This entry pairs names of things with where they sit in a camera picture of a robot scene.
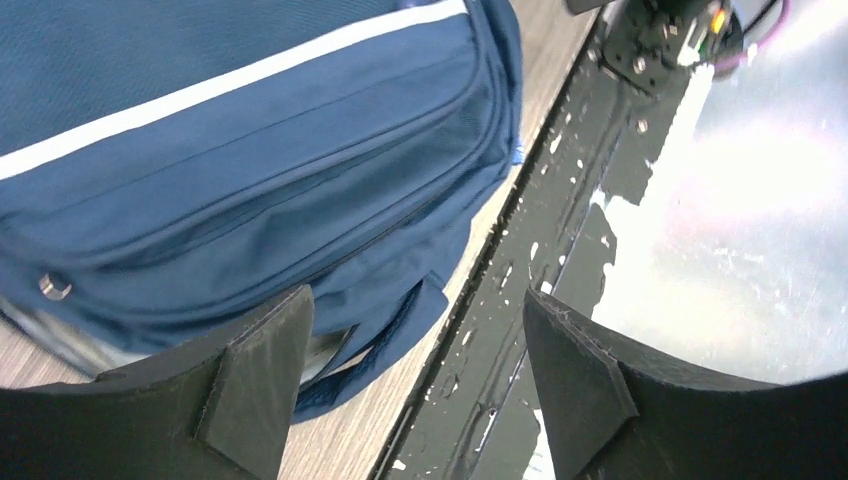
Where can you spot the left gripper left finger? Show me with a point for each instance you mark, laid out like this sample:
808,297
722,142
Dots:
216,407

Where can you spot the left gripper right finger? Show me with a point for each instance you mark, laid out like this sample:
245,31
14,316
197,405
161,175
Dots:
615,408

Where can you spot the navy blue student backpack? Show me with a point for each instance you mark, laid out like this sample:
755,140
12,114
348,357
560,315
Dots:
167,166

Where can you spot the black mounting base plate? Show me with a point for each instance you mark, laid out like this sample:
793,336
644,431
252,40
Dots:
474,413

